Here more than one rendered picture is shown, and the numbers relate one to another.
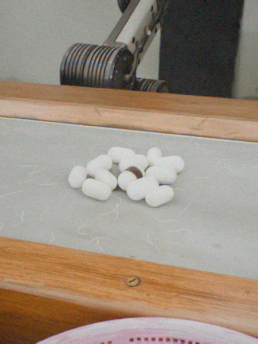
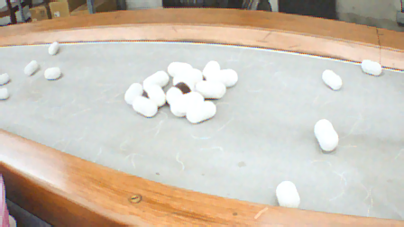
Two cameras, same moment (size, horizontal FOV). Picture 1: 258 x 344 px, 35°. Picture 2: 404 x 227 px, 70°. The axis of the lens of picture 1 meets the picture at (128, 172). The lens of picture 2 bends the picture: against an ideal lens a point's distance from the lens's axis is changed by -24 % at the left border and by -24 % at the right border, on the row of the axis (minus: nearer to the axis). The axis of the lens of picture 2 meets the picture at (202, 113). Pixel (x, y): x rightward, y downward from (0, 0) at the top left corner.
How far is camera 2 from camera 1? 0.12 m
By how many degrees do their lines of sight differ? 13
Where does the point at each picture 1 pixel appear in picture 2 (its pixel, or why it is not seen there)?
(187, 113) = (253, 27)
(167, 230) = (199, 148)
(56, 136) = (135, 54)
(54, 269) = (81, 181)
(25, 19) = not seen: outside the picture
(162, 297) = (155, 214)
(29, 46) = not seen: outside the picture
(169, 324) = not seen: outside the picture
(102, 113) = (178, 30)
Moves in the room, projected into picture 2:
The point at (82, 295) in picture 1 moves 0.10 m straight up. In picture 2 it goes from (94, 205) to (51, 107)
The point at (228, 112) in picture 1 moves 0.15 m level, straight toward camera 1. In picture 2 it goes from (291, 27) to (272, 70)
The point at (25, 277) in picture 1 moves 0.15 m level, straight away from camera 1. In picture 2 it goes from (62, 185) to (77, 102)
